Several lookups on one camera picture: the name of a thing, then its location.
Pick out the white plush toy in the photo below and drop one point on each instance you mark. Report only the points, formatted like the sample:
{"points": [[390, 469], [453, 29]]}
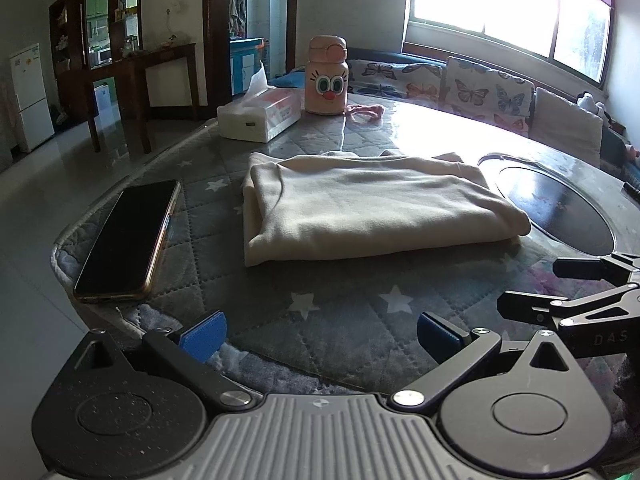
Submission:
{"points": [[586, 101]]}

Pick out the black remote control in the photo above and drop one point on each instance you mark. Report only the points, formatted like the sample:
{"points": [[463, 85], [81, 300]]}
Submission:
{"points": [[632, 191]]}

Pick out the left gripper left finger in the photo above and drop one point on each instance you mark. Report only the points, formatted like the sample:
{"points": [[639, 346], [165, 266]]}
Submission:
{"points": [[182, 357]]}

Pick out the dark wooden side table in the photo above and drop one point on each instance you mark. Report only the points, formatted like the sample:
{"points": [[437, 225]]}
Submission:
{"points": [[133, 69]]}

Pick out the white refrigerator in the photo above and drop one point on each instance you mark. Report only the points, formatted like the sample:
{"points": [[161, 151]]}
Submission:
{"points": [[34, 119]]}

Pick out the pink cartoon water bottle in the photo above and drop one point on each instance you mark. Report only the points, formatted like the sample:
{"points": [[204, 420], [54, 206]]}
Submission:
{"points": [[326, 76]]}

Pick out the black smartphone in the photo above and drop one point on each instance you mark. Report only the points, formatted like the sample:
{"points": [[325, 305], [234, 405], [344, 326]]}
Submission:
{"points": [[123, 258]]}

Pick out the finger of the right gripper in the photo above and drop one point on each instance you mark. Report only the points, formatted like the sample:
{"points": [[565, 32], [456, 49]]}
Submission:
{"points": [[543, 310], [617, 269]]}

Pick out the blue plastic cabinet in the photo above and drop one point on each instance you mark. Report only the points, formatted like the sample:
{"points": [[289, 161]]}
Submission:
{"points": [[245, 59]]}

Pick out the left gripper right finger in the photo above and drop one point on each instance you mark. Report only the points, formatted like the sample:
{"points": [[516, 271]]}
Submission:
{"points": [[459, 355]]}

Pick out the white tissue box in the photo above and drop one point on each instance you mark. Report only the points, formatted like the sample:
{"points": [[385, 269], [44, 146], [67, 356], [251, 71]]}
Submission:
{"points": [[261, 114]]}

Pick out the plain beige cushion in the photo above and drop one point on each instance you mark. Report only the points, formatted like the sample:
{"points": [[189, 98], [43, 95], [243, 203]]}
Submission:
{"points": [[566, 127]]}

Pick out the middle butterfly cushion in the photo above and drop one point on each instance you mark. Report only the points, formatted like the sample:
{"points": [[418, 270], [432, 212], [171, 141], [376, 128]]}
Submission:
{"points": [[475, 91]]}

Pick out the left butterfly cushion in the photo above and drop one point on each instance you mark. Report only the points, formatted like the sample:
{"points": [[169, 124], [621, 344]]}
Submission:
{"points": [[416, 83]]}

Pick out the blue sofa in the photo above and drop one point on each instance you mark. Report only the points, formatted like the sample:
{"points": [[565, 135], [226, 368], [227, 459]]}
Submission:
{"points": [[617, 156]]}

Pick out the cream beige garment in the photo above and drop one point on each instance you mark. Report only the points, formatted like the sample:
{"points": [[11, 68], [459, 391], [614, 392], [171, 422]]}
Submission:
{"points": [[339, 205]]}

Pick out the dark wooden display cabinet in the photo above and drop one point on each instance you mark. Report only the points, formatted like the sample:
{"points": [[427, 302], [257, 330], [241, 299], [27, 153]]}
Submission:
{"points": [[85, 35]]}

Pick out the butterfly cushion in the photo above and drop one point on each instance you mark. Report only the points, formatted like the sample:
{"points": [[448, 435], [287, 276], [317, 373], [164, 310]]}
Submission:
{"points": [[475, 91], [416, 83]]}

